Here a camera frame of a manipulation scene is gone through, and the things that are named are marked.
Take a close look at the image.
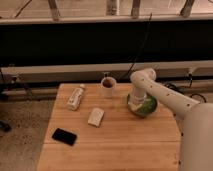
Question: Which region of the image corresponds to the black smartphone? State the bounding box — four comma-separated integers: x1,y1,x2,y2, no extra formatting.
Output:
52,128,77,145

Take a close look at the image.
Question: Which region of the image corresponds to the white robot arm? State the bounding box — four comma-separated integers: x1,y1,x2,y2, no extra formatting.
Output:
130,68,213,171

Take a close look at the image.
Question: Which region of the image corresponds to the white mug with dark drink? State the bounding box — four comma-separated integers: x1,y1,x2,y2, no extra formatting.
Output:
101,77,116,98

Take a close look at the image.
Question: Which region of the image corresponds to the black hanging cable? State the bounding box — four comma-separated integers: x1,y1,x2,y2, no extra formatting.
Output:
111,13,153,82

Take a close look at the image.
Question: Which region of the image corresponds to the black cable on floor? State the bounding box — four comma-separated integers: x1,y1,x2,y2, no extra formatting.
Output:
163,82,208,104

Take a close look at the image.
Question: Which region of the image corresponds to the green ceramic bowl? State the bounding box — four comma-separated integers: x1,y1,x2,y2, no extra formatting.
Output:
127,93,158,118

